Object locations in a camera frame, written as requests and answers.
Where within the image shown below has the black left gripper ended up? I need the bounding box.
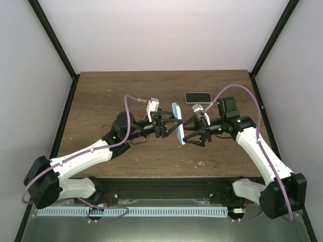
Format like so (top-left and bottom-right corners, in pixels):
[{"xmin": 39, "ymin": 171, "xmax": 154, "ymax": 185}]
[{"xmin": 125, "ymin": 110, "xmax": 182, "ymax": 141}]

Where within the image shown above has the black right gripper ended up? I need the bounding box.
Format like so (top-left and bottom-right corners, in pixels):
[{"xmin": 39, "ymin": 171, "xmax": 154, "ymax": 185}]
[{"xmin": 180, "ymin": 115, "xmax": 226, "ymax": 147}]

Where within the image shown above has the light blue phone case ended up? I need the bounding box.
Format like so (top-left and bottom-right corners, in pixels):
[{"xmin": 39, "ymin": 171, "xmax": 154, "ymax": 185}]
[{"xmin": 172, "ymin": 102, "xmax": 185, "ymax": 145}]

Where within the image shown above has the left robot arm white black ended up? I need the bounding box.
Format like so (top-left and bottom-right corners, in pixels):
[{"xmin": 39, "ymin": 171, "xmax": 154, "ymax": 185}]
[{"xmin": 21, "ymin": 107, "xmax": 184, "ymax": 209}]

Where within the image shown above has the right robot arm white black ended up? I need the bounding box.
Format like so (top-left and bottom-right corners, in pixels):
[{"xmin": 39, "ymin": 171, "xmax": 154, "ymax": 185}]
[{"xmin": 177, "ymin": 97, "xmax": 307, "ymax": 219}]

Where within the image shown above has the phone in lilac case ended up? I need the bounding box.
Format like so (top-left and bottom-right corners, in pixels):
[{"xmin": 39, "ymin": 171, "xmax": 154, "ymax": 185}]
[{"xmin": 185, "ymin": 92, "xmax": 212, "ymax": 104}]

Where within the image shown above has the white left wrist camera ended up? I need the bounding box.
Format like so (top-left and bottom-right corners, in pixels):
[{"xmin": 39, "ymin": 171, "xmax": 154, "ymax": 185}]
[{"xmin": 146, "ymin": 98, "xmax": 159, "ymax": 114}]

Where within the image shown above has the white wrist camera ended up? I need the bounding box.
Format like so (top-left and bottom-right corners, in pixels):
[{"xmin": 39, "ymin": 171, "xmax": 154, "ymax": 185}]
[
  {"xmin": 192, "ymin": 103, "xmax": 210, "ymax": 126},
  {"xmin": 146, "ymin": 98, "xmax": 159, "ymax": 114}
]

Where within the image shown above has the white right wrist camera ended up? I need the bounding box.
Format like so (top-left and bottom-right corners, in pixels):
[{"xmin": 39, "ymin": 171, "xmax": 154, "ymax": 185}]
[{"xmin": 192, "ymin": 103, "xmax": 210, "ymax": 126}]

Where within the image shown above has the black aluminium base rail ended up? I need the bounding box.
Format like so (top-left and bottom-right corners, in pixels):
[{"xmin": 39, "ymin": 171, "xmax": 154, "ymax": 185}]
[{"xmin": 86, "ymin": 177, "xmax": 246, "ymax": 206}]

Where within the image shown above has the light blue slotted cable duct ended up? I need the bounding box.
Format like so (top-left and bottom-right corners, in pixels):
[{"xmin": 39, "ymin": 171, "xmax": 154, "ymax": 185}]
[{"xmin": 37, "ymin": 206, "xmax": 228, "ymax": 217}]

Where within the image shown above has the black frame post right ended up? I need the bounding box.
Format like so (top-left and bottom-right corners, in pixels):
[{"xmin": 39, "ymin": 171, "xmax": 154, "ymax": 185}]
[{"xmin": 250, "ymin": 0, "xmax": 299, "ymax": 77}]

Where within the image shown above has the black frame post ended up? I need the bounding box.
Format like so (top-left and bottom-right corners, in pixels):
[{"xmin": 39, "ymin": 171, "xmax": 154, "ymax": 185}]
[
  {"xmin": 250, "ymin": 0, "xmax": 299, "ymax": 77},
  {"xmin": 28, "ymin": 0, "xmax": 77, "ymax": 79}
]

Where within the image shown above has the black frame post left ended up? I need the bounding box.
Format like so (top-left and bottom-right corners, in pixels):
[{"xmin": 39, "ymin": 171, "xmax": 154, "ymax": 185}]
[{"xmin": 28, "ymin": 0, "xmax": 77, "ymax": 79}]

